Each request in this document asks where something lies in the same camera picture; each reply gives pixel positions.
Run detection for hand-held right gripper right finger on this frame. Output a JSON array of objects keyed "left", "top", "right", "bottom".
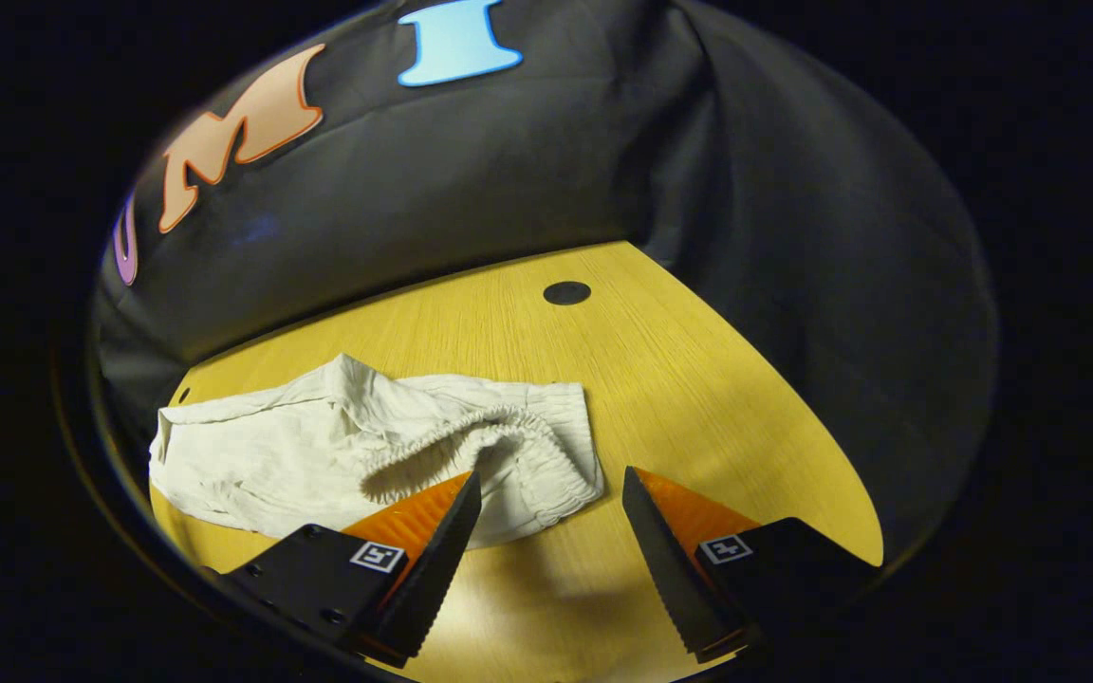
[{"left": 622, "top": 465, "right": 880, "bottom": 665}]

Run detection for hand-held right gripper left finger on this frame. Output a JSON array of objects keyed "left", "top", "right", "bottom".
[{"left": 200, "top": 470, "right": 483, "bottom": 670}]

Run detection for white jeans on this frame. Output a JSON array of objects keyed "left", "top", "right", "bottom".
[{"left": 148, "top": 353, "right": 606, "bottom": 551}]

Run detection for black backdrop cloth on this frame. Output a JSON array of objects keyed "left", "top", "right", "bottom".
[{"left": 96, "top": 0, "right": 998, "bottom": 570}]

